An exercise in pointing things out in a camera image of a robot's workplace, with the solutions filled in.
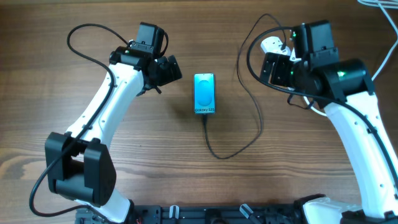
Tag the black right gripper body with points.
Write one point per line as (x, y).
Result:
(286, 73)

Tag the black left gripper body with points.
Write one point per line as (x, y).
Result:
(165, 73)

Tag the blue screen Galaxy smartphone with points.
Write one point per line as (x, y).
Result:
(204, 93)

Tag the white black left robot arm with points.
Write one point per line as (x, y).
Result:
(78, 163)

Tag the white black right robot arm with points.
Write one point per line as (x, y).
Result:
(345, 91)

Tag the white USB charger plug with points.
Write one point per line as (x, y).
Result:
(284, 51)

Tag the white power strip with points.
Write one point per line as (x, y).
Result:
(271, 44)

